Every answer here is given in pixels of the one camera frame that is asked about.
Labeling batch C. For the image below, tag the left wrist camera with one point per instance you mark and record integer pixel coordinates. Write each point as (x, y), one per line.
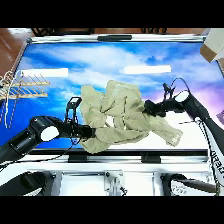
(73, 105)

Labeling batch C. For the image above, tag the silver frame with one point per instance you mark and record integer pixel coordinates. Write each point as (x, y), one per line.
(100, 166)

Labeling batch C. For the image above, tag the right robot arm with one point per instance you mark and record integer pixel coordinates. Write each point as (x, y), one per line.
(197, 108)

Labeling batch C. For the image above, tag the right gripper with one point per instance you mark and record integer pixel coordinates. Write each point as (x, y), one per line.
(154, 108)

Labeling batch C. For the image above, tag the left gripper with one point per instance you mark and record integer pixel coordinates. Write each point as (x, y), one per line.
(83, 131)

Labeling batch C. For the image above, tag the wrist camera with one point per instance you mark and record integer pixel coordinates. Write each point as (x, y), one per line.
(167, 90)
(73, 105)

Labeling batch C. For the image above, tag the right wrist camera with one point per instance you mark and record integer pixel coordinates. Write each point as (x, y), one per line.
(167, 90)

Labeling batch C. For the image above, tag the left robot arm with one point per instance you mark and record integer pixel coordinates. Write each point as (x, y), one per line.
(23, 140)

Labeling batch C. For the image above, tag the beige shirt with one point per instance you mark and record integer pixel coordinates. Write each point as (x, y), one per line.
(123, 113)

